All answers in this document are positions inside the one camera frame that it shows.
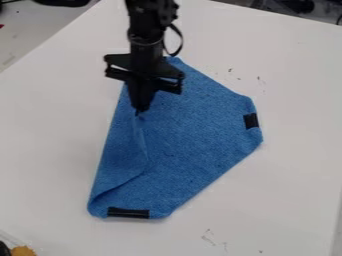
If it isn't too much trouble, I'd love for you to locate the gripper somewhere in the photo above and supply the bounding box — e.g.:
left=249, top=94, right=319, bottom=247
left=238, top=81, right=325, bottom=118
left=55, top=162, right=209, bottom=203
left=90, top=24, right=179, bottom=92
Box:
left=102, top=42, right=186, bottom=114

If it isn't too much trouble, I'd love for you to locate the blue cloth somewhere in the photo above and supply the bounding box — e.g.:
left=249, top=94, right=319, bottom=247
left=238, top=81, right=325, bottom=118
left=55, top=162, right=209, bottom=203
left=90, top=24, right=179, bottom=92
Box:
left=85, top=55, right=265, bottom=221

